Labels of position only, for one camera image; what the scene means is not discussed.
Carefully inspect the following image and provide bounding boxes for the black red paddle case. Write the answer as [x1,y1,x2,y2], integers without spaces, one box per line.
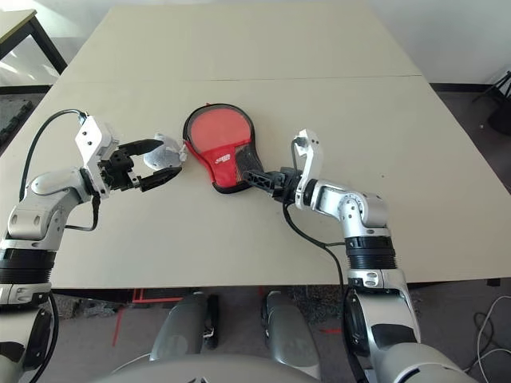
[182,102,265,197]

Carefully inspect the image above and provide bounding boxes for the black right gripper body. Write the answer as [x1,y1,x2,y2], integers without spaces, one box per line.
[271,167,305,205]

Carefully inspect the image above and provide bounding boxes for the black foam floor mat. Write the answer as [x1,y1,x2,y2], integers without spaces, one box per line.
[0,93,35,145]

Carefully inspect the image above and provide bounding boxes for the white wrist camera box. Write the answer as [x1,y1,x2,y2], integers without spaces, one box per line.
[74,114,121,199]
[291,128,323,208]

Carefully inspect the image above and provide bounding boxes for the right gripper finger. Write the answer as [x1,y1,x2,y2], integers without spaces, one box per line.
[247,178,276,194]
[244,169,277,183]

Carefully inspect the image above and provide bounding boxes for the silver left robot leg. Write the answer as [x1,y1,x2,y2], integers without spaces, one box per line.
[150,291,220,362]

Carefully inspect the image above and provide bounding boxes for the black-framed side table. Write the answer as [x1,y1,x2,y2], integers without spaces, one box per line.
[0,8,68,87]

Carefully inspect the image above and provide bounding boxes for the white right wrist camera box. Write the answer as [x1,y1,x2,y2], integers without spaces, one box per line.
[291,128,323,208]

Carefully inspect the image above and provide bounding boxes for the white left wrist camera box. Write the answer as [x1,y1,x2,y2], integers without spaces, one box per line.
[74,114,121,199]

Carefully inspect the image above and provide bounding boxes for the black tripod stand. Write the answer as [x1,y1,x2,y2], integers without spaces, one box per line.
[473,70,511,135]

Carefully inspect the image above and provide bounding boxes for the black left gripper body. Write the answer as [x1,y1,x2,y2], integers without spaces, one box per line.
[95,147,143,194]

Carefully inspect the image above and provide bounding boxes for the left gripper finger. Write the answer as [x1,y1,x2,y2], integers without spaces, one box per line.
[118,138,165,158]
[139,167,184,194]

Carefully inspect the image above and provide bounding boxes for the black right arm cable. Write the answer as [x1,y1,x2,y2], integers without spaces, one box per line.
[282,201,360,383]

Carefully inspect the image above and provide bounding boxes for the white floor cable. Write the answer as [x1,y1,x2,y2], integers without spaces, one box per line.
[465,297,511,372]

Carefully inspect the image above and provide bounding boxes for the grey robot torso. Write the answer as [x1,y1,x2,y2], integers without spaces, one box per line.
[106,356,320,383]

